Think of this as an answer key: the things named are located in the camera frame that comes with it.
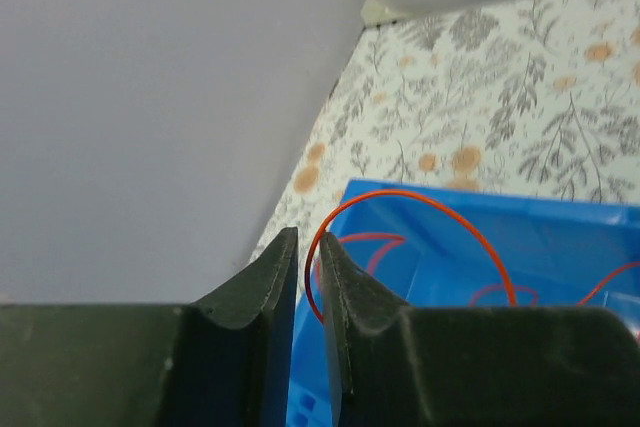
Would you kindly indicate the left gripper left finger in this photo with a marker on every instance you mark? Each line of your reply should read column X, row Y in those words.
column 223, row 360

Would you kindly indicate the floral patterned table mat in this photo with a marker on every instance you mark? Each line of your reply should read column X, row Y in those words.
column 526, row 97

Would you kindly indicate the blue three-compartment plastic bin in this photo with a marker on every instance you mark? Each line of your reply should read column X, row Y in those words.
column 451, row 249

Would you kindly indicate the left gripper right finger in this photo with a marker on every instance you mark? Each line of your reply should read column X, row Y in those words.
column 394, row 364

